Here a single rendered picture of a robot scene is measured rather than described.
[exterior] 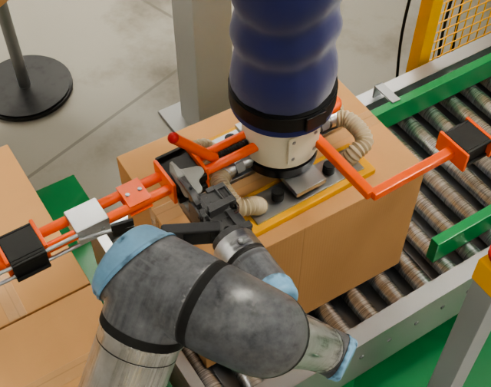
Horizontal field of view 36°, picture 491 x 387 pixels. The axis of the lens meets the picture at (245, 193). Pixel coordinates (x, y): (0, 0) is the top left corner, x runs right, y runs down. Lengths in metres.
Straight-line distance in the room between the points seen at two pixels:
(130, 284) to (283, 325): 0.19
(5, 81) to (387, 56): 1.68
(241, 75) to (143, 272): 0.65
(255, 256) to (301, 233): 0.28
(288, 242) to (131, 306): 0.77
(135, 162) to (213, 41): 1.11
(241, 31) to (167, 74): 2.00
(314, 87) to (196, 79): 1.45
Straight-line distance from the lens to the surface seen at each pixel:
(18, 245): 1.51
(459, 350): 1.88
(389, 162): 1.81
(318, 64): 1.46
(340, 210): 1.70
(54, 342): 2.02
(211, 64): 2.88
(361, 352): 1.97
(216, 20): 2.77
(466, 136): 1.69
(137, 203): 1.53
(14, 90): 3.42
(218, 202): 1.50
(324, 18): 1.39
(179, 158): 1.59
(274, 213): 1.65
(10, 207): 2.30
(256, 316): 0.92
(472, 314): 1.75
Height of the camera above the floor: 2.28
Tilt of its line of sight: 51 degrees down
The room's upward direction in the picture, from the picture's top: straight up
